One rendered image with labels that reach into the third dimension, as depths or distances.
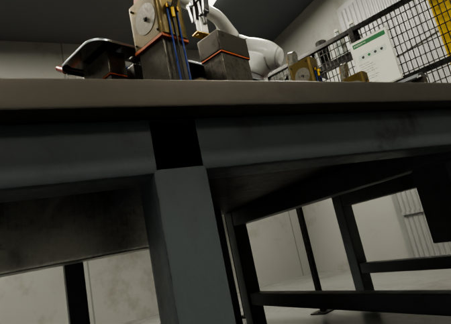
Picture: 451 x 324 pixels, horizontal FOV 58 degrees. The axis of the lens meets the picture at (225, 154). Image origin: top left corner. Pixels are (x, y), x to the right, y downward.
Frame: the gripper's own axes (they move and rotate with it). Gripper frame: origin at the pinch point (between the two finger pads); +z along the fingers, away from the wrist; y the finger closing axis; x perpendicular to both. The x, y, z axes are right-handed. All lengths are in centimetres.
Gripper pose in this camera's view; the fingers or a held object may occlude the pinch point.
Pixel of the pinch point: (202, 27)
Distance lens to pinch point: 164.5
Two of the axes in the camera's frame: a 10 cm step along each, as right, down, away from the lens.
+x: 7.9, 0.3, 6.1
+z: 1.7, 9.5, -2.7
